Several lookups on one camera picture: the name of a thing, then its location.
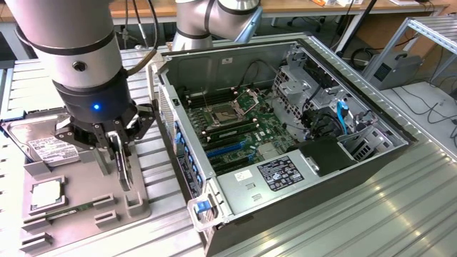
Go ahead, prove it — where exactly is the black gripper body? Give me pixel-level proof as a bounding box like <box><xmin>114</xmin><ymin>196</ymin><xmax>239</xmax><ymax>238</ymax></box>
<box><xmin>54</xmin><ymin>72</ymin><xmax>139</xmax><ymax>147</ymax></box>

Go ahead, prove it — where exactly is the graphics card with metal bracket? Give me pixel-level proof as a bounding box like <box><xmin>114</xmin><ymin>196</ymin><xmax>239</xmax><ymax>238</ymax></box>
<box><xmin>107</xmin><ymin>131</ymin><xmax>135</xmax><ymax>192</ymax></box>

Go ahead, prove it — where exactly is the hard disk with blue carrier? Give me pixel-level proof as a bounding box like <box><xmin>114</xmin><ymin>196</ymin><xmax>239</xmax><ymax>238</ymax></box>
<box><xmin>0</xmin><ymin>107</ymin><xmax>92</xmax><ymax>169</ymax></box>

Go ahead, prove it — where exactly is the black RAM slot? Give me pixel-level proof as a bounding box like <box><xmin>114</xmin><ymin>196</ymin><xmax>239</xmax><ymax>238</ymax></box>
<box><xmin>188</xmin><ymin>95</ymin><xmax>237</xmax><ymax>108</ymax></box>
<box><xmin>185</xmin><ymin>92</ymin><xmax>233</xmax><ymax>104</ymax></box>

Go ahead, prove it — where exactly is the grey parts rack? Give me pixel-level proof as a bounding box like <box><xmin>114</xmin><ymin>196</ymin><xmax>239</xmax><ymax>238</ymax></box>
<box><xmin>18</xmin><ymin>133</ymin><xmax>154</xmax><ymax>255</ymax></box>

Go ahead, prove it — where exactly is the CPU socket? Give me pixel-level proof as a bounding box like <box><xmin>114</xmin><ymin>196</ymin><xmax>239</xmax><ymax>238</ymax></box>
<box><xmin>211</xmin><ymin>103</ymin><xmax>244</xmax><ymax>125</ymax></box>

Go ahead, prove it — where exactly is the silver CPU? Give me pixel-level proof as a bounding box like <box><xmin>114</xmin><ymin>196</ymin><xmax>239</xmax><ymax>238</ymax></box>
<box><xmin>31</xmin><ymin>183</ymin><xmax>62</xmax><ymax>208</ymax></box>

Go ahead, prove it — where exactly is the green RAM stick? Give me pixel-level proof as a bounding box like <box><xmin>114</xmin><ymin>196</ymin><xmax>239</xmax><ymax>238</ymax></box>
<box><xmin>46</xmin><ymin>203</ymin><xmax>98</xmax><ymax>222</ymax></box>

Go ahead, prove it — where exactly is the metal socket cover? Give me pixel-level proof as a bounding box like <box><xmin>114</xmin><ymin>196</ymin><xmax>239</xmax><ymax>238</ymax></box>
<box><xmin>232</xmin><ymin>89</ymin><xmax>264</xmax><ymax>116</ymax></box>

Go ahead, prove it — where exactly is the green motherboard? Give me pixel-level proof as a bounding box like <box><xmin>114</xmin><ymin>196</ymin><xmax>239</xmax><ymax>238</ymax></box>
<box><xmin>184</xmin><ymin>88</ymin><xmax>304</xmax><ymax>175</ymax></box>

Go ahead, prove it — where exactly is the blue plastic latch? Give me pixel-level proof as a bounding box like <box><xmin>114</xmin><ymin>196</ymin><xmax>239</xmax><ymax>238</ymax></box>
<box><xmin>192</xmin><ymin>202</ymin><xmax>211</xmax><ymax>215</ymax></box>

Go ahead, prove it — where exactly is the silver chipset heat sink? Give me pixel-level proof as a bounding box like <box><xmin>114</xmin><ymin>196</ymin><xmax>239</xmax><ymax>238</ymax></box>
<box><xmin>256</xmin><ymin>144</ymin><xmax>283</xmax><ymax>158</ymax></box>

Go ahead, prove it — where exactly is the grey power supply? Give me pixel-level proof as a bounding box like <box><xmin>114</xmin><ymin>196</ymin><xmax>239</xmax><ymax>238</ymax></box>
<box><xmin>216</xmin><ymin>148</ymin><xmax>323</xmax><ymax>217</ymax></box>

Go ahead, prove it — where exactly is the perforated metal drive cage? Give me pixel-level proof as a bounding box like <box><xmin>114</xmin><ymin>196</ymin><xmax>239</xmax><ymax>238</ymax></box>
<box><xmin>271</xmin><ymin>42</ymin><xmax>340</xmax><ymax>140</ymax></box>

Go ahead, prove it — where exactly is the open dark PC case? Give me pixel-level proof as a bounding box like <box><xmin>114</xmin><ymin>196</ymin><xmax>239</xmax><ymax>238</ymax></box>
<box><xmin>144</xmin><ymin>31</ymin><xmax>419</xmax><ymax>256</ymax></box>

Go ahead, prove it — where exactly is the metal disk bay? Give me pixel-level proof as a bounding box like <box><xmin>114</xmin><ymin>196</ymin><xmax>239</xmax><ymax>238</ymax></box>
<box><xmin>337</xmin><ymin>125</ymin><xmax>408</xmax><ymax>161</ymax></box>

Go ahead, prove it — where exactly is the black slanted pole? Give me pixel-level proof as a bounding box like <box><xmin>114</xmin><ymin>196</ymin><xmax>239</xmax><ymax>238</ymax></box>
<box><xmin>335</xmin><ymin>0</ymin><xmax>379</xmax><ymax>53</ymax></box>

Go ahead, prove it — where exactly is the long wooden desk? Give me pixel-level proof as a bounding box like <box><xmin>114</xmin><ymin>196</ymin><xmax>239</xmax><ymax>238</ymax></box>
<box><xmin>263</xmin><ymin>0</ymin><xmax>451</xmax><ymax>51</ymax></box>

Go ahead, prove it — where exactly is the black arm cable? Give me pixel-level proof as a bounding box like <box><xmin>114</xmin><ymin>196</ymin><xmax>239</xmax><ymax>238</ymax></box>
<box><xmin>123</xmin><ymin>0</ymin><xmax>162</xmax><ymax>77</ymax></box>

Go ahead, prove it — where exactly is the black looped wire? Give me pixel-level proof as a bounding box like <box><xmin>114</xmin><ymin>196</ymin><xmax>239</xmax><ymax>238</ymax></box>
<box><xmin>241</xmin><ymin>61</ymin><xmax>280</xmax><ymax>86</ymax></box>

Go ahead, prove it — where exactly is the wooden desk with white frame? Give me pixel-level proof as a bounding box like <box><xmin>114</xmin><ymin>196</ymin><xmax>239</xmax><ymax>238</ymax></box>
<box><xmin>0</xmin><ymin>0</ymin><xmax>180</xmax><ymax>61</ymax></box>

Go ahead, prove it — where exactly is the blue SATA wire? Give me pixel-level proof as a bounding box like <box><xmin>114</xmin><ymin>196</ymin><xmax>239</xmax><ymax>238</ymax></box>
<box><xmin>335</xmin><ymin>99</ymin><xmax>353</xmax><ymax>137</ymax></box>

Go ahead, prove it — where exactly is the coiled black cable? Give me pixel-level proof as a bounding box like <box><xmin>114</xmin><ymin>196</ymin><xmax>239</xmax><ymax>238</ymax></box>
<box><xmin>352</xmin><ymin>48</ymin><xmax>372</xmax><ymax>67</ymax></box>

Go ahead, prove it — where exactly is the grey machine with handle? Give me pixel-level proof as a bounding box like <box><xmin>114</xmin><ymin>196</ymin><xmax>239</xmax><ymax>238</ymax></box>
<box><xmin>363</xmin><ymin>52</ymin><xmax>425</xmax><ymax>90</ymax></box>

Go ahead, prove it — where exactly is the aluminium slat table frame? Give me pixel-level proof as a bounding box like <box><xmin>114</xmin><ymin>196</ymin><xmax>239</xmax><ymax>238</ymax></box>
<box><xmin>363</xmin><ymin>14</ymin><xmax>457</xmax><ymax>89</ymax></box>

